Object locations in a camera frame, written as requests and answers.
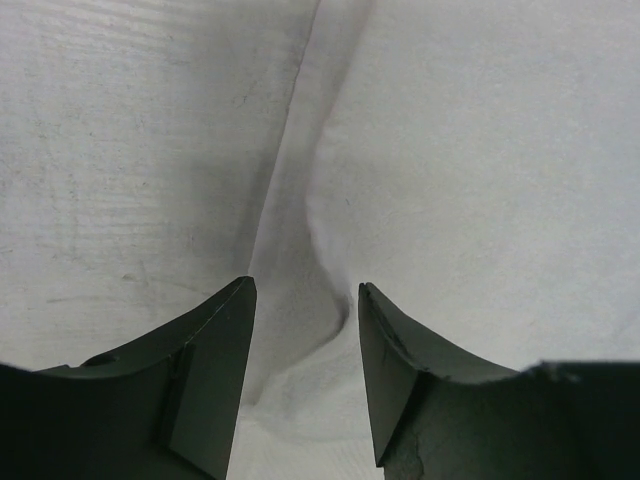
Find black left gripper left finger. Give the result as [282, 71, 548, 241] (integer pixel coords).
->
[1, 276, 257, 479]

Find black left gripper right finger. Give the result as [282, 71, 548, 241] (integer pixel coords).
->
[358, 283, 639, 479]

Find white towels pile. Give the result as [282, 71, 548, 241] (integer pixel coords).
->
[229, 1, 639, 479]

